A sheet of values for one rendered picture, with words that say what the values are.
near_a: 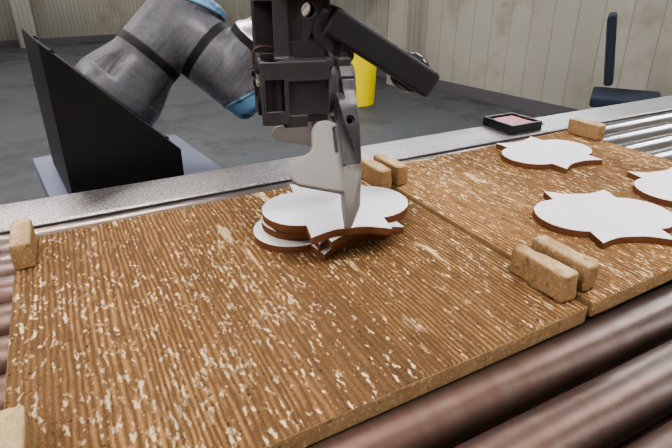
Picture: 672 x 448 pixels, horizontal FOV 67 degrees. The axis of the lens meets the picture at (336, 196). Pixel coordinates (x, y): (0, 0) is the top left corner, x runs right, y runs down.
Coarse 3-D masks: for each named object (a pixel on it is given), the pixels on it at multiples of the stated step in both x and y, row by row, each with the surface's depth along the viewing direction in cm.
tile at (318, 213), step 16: (304, 192) 54; (320, 192) 54; (368, 192) 54; (384, 192) 54; (272, 208) 50; (288, 208) 50; (304, 208) 50; (320, 208) 50; (336, 208) 50; (368, 208) 50; (384, 208) 50; (400, 208) 50; (272, 224) 48; (288, 224) 47; (304, 224) 47; (320, 224) 47; (336, 224) 47; (368, 224) 47; (384, 224) 47; (320, 240) 45
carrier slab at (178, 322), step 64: (64, 256) 48; (128, 256) 48; (192, 256) 48; (256, 256) 48; (384, 256) 48; (448, 256) 48; (64, 320) 39; (128, 320) 39; (192, 320) 39; (256, 320) 39; (320, 320) 39; (384, 320) 39; (448, 320) 39; (512, 320) 39; (576, 320) 41; (64, 384) 33; (128, 384) 33; (192, 384) 33; (256, 384) 33; (320, 384) 33; (384, 384) 33
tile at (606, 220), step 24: (552, 192) 60; (600, 192) 60; (552, 216) 54; (576, 216) 54; (600, 216) 54; (624, 216) 54; (648, 216) 54; (600, 240) 49; (624, 240) 50; (648, 240) 50
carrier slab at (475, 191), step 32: (448, 160) 73; (480, 160) 73; (608, 160) 73; (640, 160) 73; (416, 192) 62; (448, 192) 62; (480, 192) 62; (512, 192) 62; (576, 192) 62; (480, 224) 54; (512, 224) 54; (608, 256) 48; (640, 256) 48; (608, 288) 43; (640, 288) 45
